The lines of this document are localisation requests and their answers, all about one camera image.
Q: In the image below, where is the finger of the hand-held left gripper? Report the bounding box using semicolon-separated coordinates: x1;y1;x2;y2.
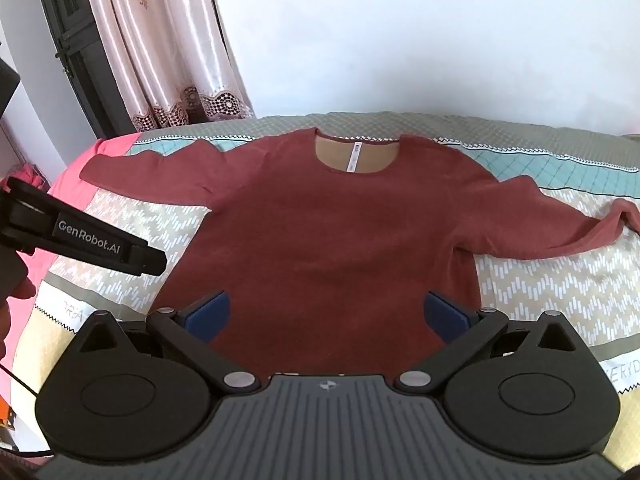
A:
131;243;168;277

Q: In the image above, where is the patterned bed sheet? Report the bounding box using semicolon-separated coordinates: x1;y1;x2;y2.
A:
15;112;640;411

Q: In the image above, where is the maroon long-sleeved sweater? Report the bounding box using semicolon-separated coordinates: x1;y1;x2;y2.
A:
79;128;637;376

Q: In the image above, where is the red crumpled cloth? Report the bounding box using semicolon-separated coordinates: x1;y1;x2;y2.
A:
0;162;48;195

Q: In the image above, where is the black cable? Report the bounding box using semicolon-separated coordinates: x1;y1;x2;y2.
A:
0;362;57;458

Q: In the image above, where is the dark grey object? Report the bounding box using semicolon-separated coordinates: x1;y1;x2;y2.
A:
0;57;22;117

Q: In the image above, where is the person's left hand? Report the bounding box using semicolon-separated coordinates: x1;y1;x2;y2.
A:
0;247;38;361

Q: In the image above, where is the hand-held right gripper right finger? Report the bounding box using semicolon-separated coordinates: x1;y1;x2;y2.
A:
394;290;581;395

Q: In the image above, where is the dark window frame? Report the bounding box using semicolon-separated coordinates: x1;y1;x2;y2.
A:
34;0;136;141

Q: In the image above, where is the pink blanket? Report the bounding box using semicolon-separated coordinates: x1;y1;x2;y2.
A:
7;132;142;311

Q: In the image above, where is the pink satin lace curtain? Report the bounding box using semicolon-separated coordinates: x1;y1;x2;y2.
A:
81;0;255;133

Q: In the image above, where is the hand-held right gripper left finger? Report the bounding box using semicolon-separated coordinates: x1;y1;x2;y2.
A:
75;289;263;395

